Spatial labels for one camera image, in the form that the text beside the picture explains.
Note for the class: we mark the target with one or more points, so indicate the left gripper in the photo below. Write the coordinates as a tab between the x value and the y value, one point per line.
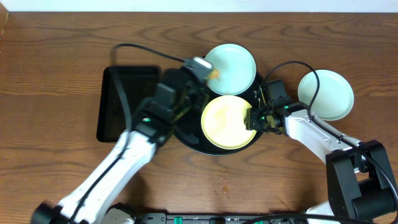
193	94

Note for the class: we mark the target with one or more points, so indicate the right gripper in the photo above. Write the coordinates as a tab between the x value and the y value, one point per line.
252	121

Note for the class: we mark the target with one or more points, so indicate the green yellow sponge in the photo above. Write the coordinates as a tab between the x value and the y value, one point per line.
213	75

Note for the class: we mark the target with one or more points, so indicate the yellow plate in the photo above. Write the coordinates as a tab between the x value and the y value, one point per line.
222	122

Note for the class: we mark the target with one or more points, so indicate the light blue plate top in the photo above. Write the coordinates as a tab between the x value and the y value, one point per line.
236	69

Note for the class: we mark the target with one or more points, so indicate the light blue plate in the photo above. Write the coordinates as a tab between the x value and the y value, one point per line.
236	69
335	97

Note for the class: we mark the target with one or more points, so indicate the light blue plate front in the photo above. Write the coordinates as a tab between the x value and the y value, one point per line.
335	97

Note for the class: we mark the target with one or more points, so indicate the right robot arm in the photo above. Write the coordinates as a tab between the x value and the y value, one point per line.
360	182

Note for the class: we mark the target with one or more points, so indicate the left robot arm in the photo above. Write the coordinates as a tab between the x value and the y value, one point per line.
148	129

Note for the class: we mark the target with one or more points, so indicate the black round tray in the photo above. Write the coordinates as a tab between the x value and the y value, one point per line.
190	133

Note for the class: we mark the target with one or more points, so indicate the black rectangular tray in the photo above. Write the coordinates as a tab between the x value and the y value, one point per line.
138	81

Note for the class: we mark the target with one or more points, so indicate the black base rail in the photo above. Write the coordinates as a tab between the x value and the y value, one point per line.
207	218

